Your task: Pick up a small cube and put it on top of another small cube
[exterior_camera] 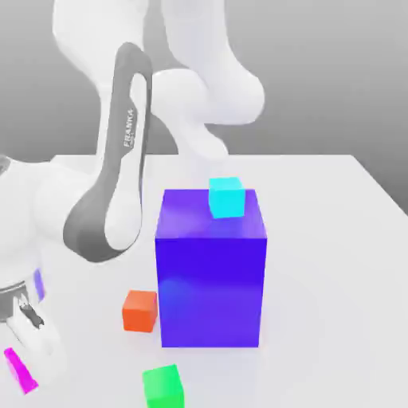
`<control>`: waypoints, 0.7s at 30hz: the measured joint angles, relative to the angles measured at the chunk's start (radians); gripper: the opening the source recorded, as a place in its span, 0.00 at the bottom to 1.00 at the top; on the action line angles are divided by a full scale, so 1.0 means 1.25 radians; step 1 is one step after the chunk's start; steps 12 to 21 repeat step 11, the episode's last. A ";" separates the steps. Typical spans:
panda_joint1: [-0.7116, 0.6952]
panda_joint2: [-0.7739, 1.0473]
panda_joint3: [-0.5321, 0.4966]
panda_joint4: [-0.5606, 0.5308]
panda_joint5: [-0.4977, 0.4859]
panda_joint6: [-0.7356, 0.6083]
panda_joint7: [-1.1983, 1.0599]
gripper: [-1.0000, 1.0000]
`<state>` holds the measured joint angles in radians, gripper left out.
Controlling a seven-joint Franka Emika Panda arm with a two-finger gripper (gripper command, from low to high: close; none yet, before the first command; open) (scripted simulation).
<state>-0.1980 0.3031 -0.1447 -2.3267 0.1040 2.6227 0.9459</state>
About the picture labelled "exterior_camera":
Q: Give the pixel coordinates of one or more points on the small orange cube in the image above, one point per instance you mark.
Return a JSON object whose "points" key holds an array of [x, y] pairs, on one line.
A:
{"points": [[139, 314]]}

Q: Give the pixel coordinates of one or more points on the large blue box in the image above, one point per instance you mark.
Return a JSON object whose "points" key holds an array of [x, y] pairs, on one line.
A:
{"points": [[210, 287]]}

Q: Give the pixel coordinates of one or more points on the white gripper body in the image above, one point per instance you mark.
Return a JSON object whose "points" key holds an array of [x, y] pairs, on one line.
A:
{"points": [[41, 353]]}

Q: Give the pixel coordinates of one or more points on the small green cube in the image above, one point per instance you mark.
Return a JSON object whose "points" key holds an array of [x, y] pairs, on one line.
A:
{"points": [[163, 389]]}

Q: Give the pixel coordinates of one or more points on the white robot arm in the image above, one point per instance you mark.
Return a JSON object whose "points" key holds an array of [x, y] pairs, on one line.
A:
{"points": [[127, 197]]}

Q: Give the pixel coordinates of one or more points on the small cyan cube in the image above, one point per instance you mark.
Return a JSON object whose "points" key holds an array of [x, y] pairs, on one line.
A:
{"points": [[227, 200]]}

